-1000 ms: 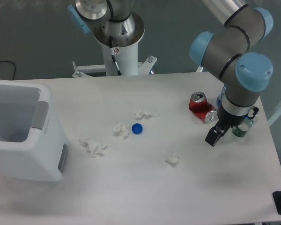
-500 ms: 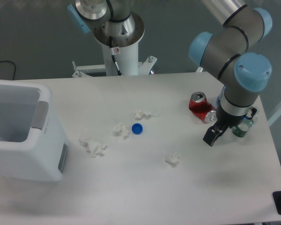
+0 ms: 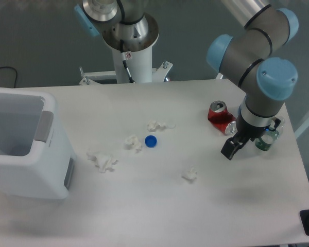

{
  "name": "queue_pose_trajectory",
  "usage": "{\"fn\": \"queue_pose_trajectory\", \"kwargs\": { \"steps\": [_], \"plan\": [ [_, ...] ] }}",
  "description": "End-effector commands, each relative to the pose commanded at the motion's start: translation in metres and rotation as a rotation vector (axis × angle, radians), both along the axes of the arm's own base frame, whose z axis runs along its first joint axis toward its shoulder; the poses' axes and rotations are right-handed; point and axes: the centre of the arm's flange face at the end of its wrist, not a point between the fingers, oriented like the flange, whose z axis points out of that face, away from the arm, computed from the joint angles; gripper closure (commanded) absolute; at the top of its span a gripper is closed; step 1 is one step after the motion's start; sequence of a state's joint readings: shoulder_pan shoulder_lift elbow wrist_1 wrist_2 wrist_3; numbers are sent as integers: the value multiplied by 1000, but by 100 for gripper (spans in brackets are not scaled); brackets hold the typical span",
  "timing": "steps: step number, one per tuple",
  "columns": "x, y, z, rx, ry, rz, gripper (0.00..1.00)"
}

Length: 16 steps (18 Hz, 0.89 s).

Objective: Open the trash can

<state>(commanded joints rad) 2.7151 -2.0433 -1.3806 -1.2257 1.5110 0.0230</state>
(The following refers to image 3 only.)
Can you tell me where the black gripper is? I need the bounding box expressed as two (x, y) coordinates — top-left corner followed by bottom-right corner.
(220, 115), (268, 160)

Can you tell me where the white trash can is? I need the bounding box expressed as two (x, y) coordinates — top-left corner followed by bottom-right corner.
(0, 87), (76, 199)

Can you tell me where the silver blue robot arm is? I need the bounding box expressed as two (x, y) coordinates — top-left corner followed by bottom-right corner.
(74, 1), (299, 159)

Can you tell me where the lying red soda can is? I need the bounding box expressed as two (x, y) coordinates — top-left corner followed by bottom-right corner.
(211, 113), (237, 135)

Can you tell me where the upright red soda can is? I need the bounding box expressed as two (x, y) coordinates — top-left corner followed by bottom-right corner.
(208, 100), (229, 124)

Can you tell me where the green labelled clear bottle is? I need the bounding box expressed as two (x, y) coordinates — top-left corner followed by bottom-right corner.
(254, 116), (285, 151)

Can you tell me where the blue labelled water bottle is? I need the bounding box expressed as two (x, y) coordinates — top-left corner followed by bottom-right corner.
(238, 104), (243, 116)

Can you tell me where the crumpled white tissue right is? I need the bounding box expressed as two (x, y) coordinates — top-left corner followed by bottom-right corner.
(181, 167), (197, 183)

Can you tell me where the crumpled white tissue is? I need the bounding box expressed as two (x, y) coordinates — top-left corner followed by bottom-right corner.
(181, 167), (197, 183)
(87, 150), (118, 173)
(124, 135), (142, 153)
(147, 120), (168, 132)

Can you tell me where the clear plastic cap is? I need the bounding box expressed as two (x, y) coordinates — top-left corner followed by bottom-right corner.
(166, 120), (176, 129)

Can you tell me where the crumpled white tissue top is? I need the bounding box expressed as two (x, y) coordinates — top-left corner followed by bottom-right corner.
(147, 120), (168, 132)

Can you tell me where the blue bottle cap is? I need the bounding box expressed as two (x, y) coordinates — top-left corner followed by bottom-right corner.
(144, 135), (157, 148)

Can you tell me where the crumpled white tissue middle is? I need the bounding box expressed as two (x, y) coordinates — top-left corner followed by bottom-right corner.
(124, 135), (142, 153)

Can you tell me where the crumpled white tissue left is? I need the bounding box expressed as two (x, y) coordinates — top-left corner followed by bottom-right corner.
(87, 150), (118, 173)

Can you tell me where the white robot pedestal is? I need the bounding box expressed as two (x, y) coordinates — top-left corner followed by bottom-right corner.
(79, 13), (173, 85)

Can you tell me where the black cable on pedestal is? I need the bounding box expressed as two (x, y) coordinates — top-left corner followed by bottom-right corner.
(119, 38), (136, 84)

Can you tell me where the black floor cable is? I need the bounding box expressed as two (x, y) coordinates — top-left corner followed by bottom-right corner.
(0, 66), (18, 87)

